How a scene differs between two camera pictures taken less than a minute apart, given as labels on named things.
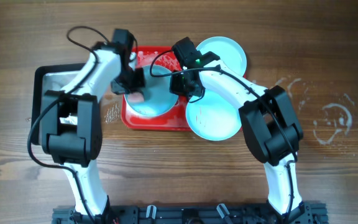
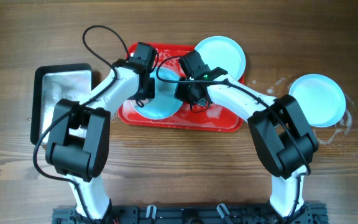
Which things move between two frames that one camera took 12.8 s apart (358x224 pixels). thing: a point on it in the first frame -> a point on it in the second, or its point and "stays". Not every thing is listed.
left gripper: (132, 82) -> (148, 88)
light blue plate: (213, 117) -> (321, 99)
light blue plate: (229, 51) stays
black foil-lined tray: (48, 78) stays
